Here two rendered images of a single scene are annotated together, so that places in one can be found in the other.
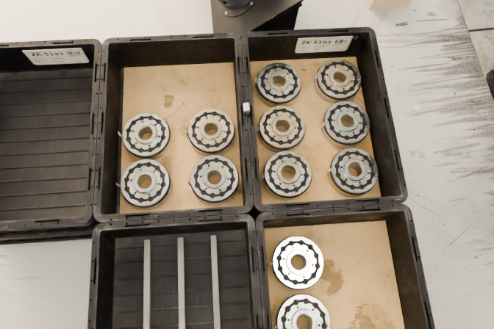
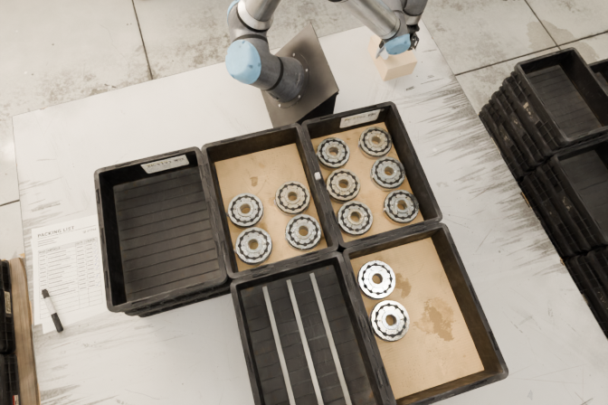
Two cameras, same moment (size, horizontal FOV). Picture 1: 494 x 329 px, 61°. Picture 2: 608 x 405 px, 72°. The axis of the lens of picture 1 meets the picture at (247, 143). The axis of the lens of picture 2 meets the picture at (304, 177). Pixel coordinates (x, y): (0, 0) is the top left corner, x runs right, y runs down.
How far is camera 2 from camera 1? 0.34 m
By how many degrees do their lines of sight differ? 5
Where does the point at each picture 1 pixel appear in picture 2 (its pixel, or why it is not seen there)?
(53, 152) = (176, 237)
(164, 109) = (252, 187)
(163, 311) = (288, 335)
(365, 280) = (426, 282)
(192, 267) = (301, 299)
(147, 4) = (213, 107)
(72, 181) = (196, 255)
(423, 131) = (442, 166)
